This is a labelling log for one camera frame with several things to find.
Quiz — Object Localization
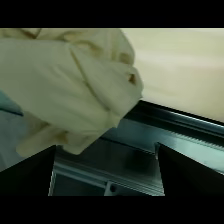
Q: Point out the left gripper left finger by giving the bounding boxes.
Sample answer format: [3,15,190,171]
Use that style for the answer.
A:
[0,144,57,197]

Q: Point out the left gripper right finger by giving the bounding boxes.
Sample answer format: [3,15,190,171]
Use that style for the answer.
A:
[155,142,224,197]

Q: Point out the silver frame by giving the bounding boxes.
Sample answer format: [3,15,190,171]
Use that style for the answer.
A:
[48,118,224,197]

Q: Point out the cream shirt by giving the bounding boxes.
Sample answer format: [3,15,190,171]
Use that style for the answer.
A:
[0,27,145,159]

